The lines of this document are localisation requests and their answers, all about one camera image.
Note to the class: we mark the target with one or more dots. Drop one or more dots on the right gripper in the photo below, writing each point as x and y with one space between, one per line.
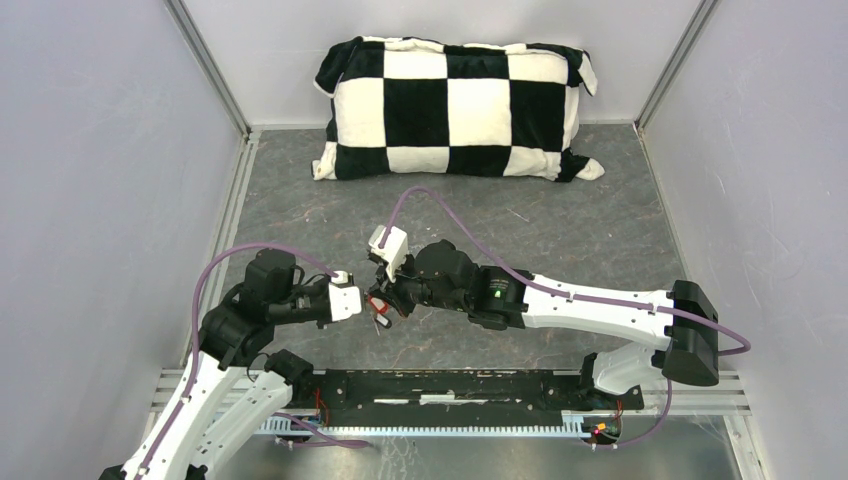
392 292

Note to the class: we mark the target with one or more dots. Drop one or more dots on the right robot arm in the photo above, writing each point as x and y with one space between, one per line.
670 334

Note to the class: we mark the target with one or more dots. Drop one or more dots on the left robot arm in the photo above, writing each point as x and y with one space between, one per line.
282 285

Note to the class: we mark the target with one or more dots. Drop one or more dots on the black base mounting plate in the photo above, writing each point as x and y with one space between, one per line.
452 398

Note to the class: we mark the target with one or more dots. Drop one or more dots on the black and white checkered pillow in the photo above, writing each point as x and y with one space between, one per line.
411 105

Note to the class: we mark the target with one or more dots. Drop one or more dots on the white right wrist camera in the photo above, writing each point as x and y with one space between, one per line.
390 247

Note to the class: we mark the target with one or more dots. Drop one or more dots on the white slotted cable duct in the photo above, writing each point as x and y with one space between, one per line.
569 427

